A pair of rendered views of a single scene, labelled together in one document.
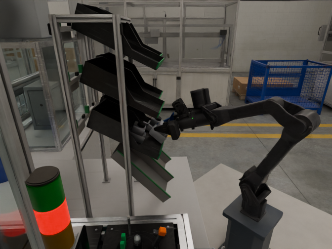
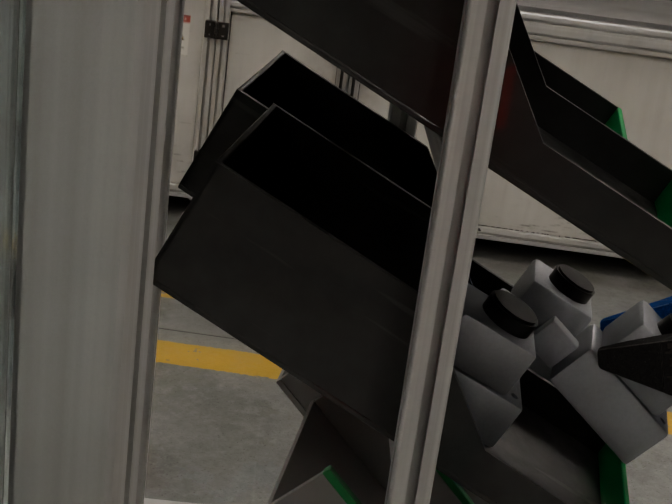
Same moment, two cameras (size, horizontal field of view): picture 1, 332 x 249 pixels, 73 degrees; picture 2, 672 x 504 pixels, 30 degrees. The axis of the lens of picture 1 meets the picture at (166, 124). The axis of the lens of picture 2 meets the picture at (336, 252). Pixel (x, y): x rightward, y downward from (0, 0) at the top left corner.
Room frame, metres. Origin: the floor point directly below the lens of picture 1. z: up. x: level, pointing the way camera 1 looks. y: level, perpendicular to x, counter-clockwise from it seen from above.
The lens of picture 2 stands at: (0.15, 0.19, 1.55)
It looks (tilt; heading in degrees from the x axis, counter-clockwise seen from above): 20 degrees down; 0
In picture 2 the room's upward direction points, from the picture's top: 8 degrees clockwise
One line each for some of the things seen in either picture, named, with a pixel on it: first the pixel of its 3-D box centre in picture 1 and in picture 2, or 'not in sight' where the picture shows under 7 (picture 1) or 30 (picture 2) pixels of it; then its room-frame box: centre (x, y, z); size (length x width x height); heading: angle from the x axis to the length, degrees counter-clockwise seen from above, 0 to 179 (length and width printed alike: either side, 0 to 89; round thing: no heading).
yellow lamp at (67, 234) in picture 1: (58, 233); not in sight; (0.29, 0.20, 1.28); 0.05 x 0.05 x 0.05
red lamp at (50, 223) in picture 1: (52, 213); not in sight; (0.29, 0.20, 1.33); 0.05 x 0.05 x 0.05
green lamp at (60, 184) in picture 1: (46, 189); not in sight; (0.29, 0.20, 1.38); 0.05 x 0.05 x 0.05
